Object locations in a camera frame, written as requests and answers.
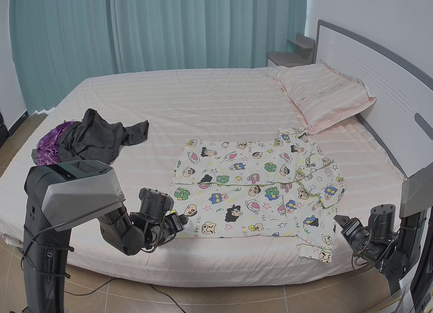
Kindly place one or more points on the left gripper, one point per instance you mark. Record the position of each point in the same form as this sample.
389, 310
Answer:
171, 227

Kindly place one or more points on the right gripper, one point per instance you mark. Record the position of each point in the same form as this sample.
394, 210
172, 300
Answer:
358, 237

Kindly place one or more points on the white printed pyjama top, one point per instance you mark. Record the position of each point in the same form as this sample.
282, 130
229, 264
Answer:
243, 186

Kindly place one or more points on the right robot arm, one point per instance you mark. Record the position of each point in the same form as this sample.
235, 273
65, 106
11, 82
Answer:
412, 230

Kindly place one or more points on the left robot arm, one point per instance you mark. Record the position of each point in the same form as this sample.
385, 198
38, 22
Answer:
44, 254

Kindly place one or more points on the bed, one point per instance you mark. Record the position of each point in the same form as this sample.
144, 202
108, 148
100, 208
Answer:
203, 108

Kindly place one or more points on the black shirt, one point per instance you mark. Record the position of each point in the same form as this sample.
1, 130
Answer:
94, 139

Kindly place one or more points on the purple garment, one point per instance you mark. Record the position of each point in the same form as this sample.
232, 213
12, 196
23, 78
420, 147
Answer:
49, 149

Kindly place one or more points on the pink striped pillow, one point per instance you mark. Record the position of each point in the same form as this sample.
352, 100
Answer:
324, 95

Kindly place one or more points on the grey white bedside table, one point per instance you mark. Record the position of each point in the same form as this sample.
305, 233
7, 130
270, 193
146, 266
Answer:
287, 58

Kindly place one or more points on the blue-green curtain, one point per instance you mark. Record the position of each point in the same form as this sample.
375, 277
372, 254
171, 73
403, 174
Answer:
61, 34
209, 17

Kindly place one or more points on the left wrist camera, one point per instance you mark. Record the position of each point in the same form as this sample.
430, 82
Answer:
167, 203

